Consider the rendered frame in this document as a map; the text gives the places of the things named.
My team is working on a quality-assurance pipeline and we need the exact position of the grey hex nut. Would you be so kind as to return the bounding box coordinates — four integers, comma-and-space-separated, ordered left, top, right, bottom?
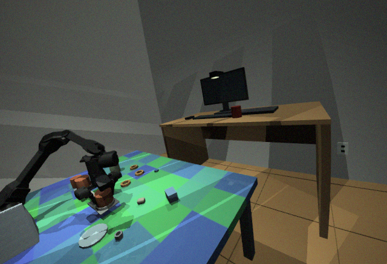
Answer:
114, 230, 123, 240

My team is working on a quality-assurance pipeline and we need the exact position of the dark grey cylinder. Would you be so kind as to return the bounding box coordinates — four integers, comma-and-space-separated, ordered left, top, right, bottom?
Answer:
109, 164, 120, 172

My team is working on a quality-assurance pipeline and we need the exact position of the brown cylinder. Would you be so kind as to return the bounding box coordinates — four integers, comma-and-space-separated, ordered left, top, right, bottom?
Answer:
74, 175, 91, 189

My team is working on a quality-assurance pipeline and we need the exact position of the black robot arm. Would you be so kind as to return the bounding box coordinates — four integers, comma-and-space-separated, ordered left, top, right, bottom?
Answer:
0, 130, 119, 212

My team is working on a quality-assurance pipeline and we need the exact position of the orange cylinder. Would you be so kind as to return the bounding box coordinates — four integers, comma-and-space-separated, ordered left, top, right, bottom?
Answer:
70, 175, 82, 189

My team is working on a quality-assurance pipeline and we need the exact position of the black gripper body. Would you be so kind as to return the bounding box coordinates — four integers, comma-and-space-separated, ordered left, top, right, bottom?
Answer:
74, 168, 122, 201

